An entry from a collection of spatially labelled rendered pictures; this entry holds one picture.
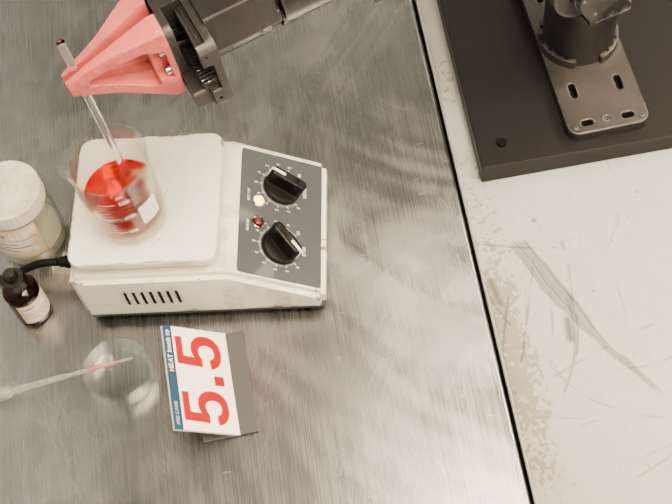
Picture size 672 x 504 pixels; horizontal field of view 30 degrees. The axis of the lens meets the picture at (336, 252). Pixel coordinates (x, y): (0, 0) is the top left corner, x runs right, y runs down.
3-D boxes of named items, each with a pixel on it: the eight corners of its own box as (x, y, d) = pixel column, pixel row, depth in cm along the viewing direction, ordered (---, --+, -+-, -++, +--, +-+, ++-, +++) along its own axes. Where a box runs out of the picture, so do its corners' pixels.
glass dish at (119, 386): (76, 374, 103) (69, 363, 101) (132, 335, 104) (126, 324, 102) (111, 423, 100) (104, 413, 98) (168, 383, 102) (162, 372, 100)
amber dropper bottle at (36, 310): (10, 317, 106) (-19, 278, 100) (31, 289, 107) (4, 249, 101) (37, 332, 105) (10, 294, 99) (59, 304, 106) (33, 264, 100)
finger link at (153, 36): (63, 83, 82) (191, 20, 83) (26, 10, 85) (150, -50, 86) (95, 140, 88) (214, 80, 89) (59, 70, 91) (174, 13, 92)
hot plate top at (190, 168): (226, 137, 103) (224, 131, 102) (219, 265, 97) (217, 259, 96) (83, 145, 104) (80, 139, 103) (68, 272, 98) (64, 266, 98)
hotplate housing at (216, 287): (329, 178, 110) (319, 126, 103) (328, 312, 103) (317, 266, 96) (80, 191, 112) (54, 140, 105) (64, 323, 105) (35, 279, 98)
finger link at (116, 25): (73, 104, 81) (203, 40, 82) (36, 29, 84) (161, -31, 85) (104, 160, 87) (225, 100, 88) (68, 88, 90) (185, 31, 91)
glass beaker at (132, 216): (171, 177, 101) (147, 116, 94) (173, 246, 98) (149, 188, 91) (85, 189, 101) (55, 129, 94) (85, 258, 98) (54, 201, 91)
